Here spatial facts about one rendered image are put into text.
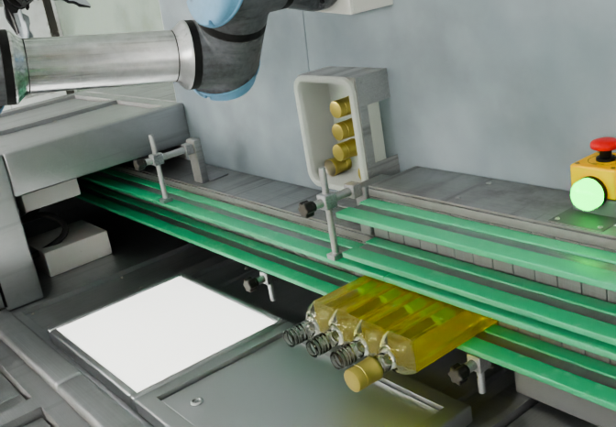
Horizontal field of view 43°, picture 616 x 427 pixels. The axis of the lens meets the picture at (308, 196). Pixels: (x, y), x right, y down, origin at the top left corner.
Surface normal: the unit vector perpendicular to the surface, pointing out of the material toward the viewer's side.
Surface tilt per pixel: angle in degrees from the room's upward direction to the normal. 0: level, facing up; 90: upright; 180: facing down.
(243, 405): 90
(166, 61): 75
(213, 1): 6
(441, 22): 0
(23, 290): 90
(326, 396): 90
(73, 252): 90
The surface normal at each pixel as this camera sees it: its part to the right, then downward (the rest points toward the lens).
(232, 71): 0.36, 0.72
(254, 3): 0.60, 0.66
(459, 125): -0.77, 0.31
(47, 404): -0.16, -0.94
